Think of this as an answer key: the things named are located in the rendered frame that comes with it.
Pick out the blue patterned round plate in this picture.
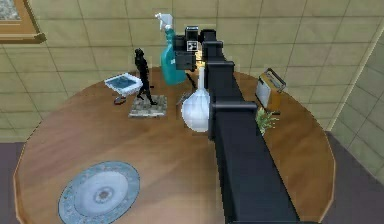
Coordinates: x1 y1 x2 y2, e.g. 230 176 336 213
57 160 141 224

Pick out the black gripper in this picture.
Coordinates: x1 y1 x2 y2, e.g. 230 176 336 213
172 34 199 107

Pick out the small green plant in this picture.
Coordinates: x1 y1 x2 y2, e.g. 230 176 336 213
255 107 281 136

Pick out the black statue on stone base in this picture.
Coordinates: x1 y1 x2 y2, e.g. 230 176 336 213
128 47 168 119

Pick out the teal spray bottle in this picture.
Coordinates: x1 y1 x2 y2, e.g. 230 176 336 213
154 12 188 87

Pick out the white square box blue top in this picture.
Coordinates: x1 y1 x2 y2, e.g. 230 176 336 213
103 72 145 98

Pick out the round brown wooden table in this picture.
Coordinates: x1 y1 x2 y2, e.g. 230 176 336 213
13 66 336 224

